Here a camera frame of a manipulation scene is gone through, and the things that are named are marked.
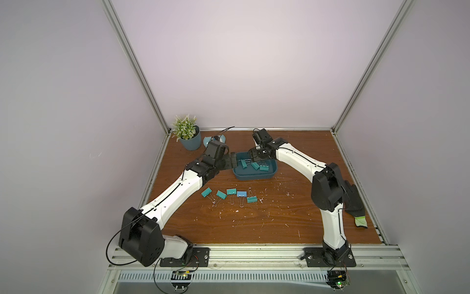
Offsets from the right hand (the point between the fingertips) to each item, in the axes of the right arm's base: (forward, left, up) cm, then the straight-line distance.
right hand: (259, 150), depth 94 cm
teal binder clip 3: (-19, +14, -11) cm, 26 cm away
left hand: (-10, +13, +8) cm, 19 cm away
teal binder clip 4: (-22, +4, -11) cm, 25 cm away
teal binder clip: (-20, +27, -10) cm, 35 cm away
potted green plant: (+10, +40, +6) cm, 42 cm away
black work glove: (-25, -44, -10) cm, 52 cm away
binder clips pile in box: (-2, -1, -11) cm, 11 cm away
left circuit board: (-55, +33, -15) cm, 66 cm away
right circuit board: (-53, -29, -13) cm, 62 cm away
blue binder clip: (-20, +9, -11) cm, 25 cm away
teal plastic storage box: (-6, +4, -12) cm, 15 cm away
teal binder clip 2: (-21, +20, -11) cm, 31 cm away
